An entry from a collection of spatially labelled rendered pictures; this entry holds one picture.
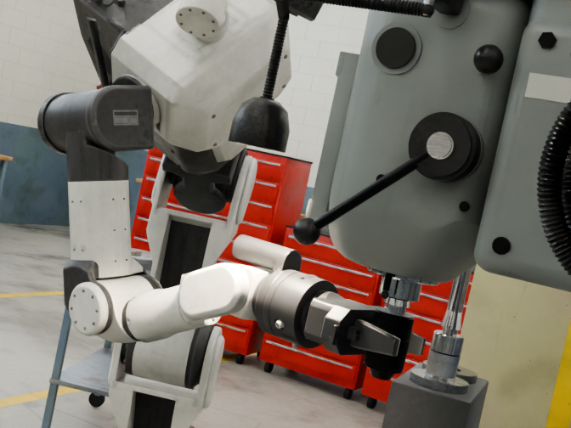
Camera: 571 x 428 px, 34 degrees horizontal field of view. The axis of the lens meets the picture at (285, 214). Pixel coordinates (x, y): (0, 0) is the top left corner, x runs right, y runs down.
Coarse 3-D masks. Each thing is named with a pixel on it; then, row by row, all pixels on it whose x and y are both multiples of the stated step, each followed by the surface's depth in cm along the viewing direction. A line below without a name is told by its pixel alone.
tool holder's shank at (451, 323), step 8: (464, 272) 141; (456, 280) 142; (464, 280) 141; (456, 288) 141; (464, 288) 141; (456, 296) 141; (464, 296) 142; (448, 304) 142; (456, 304) 141; (448, 312) 142; (456, 312) 142; (448, 320) 142; (456, 320) 141; (448, 328) 141; (456, 328) 141
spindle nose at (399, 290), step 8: (392, 280) 107; (400, 280) 107; (392, 288) 107; (400, 288) 107; (408, 288) 107; (416, 288) 107; (392, 296) 107; (400, 296) 107; (408, 296) 107; (416, 296) 108
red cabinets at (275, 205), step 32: (160, 160) 657; (288, 160) 628; (256, 192) 632; (288, 192) 641; (256, 224) 631; (288, 224) 655; (224, 256) 640; (320, 256) 612; (352, 288) 601; (448, 288) 564; (224, 320) 638; (416, 320) 574; (288, 352) 620; (320, 352) 609; (352, 384) 599; (384, 384) 583
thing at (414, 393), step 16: (416, 368) 154; (464, 368) 155; (400, 384) 139; (416, 384) 141; (432, 384) 139; (448, 384) 139; (464, 384) 142; (480, 384) 151; (400, 400) 139; (416, 400) 138; (432, 400) 137; (448, 400) 137; (464, 400) 136; (480, 400) 149; (384, 416) 140; (400, 416) 139; (416, 416) 138; (432, 416) 137; (448, 416) 137; (464, 416) 136; (480, 416) 155
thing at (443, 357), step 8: (432, 344) 142; (440, 344) 141; (448, 344) 141; (456, 344) 141; (432, 352) 142; (440, 352) 141; (448, 352) 141; (456, 352) 141; (432, 360) 142; (440, 360) 141; (448, 360) 141; (456, 360) 141; (432, 368) 142; (440, 368) 141; (448, 368) 141; (456, 368) 142; (432, 376) 141; (440, 376) 141; (448, 376) 141
